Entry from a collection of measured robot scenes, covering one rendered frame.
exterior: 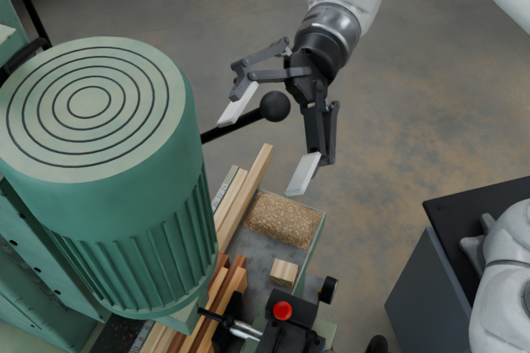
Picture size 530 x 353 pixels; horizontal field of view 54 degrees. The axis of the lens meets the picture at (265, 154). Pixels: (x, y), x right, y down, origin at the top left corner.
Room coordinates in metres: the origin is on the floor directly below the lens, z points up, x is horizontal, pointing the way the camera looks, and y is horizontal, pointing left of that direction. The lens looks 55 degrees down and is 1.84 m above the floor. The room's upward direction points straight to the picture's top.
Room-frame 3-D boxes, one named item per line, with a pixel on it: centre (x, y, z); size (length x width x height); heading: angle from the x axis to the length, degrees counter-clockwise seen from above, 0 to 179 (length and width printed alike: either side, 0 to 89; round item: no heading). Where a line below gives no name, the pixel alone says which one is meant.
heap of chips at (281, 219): (0.51, -0.04, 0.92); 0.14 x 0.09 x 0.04; 67
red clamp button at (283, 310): (0.28, -0.03, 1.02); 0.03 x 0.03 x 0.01
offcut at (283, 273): (0.38, -0.03, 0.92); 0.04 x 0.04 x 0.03; 72
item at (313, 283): (0.48, -0.08, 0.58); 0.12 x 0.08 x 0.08; 67
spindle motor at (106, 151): (0.29, 0.15, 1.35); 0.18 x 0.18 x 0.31
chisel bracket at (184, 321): (0.30, 0.17, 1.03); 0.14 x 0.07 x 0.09; 67
